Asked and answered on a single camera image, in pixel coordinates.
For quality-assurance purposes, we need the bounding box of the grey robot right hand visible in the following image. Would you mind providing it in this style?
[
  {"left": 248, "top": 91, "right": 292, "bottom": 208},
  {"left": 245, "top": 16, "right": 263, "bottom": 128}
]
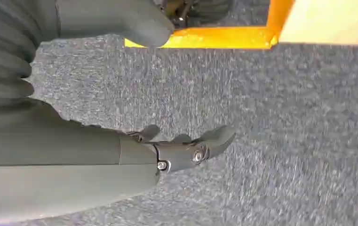
[{"left": 0, "top": 0, "right": 237, "bottom": 224}]

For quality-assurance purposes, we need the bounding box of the ribbed grey right arm sleeve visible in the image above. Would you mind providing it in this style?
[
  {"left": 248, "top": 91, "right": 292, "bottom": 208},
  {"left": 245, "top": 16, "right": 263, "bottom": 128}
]
[{"left": 0, "top": 0, "right": 58, "bottom": 105}]

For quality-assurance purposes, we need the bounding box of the black robot foot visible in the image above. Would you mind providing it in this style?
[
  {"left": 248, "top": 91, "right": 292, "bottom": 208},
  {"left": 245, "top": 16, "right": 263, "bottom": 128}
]
[{"left": 158, "top": 0, "right": 233, "bottom": 29}]

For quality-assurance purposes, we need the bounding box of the pale wooden desk side panel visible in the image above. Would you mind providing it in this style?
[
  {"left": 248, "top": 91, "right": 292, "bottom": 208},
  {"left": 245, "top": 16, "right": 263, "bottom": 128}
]
[{"left": 278, "top": 0, "right": 358, "bottom": 47}]

